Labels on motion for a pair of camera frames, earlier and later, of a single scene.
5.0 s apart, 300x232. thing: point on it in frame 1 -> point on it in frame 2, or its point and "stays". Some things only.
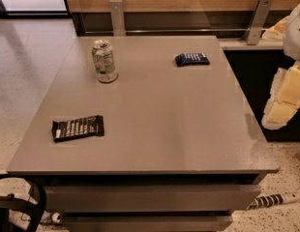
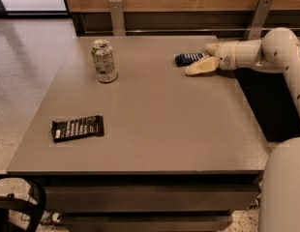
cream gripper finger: (286, 97) -> (203, 66)
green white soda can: (105, 63) stays
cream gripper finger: (277, 32) -> (213, 47)
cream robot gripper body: (295, 33) -> (225, 56)
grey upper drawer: (103, 198) stays
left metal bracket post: (116, 7) stays
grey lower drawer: (145, 222) stays
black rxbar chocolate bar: (76, 128) stays
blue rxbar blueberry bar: (196, 58) stays
